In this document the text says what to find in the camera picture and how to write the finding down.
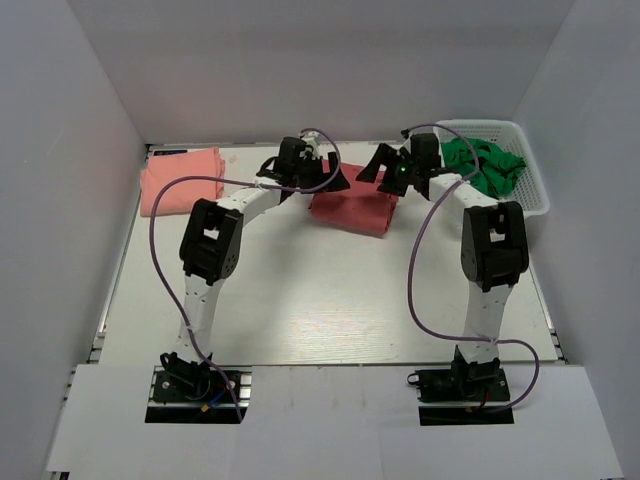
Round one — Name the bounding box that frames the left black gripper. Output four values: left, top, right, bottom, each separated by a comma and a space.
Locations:
294, 151, 350, 194

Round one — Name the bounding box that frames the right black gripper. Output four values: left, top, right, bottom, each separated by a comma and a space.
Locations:
357, 143, 420, 197

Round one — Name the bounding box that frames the red t-shirt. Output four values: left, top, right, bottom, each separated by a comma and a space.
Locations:
309, 163, 398, 237

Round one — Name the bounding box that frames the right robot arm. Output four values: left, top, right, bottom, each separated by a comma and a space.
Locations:
356, 133, 529, 399

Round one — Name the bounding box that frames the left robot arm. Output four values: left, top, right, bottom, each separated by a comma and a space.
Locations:
172, 129, 350, 399

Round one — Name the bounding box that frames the green t-shirt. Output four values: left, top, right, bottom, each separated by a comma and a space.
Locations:
441, 138, 527, 199

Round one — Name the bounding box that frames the white plastic basket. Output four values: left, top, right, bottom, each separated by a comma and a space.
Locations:
430, 120, 549, 220

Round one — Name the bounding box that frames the folded pink t-shirt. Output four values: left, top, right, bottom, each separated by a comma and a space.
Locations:
139, 146, 226, 218

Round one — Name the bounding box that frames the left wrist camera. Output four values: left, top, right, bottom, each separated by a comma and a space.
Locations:
299, 130, 321, 159

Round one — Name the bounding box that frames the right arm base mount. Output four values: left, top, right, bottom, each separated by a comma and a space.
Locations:
407, 355, 514, 427

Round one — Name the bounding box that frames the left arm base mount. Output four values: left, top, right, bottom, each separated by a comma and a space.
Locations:
145, 353, 252, 425

